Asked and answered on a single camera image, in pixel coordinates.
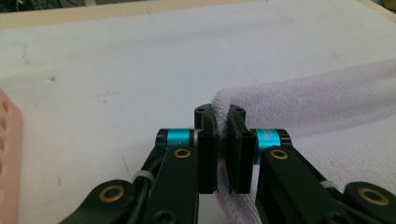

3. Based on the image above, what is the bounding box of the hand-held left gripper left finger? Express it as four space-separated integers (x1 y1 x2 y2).
141 104 219 224

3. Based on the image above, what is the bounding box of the lilac printed towel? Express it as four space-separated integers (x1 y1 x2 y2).
211 59 396 224

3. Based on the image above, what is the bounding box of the pink plastic basket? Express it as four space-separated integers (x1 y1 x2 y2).
0 88 24 224

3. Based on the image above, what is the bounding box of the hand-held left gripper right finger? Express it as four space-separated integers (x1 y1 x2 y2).
226 105 347 224

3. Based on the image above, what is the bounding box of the white grid mat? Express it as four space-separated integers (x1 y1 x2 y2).
0 0 396 224

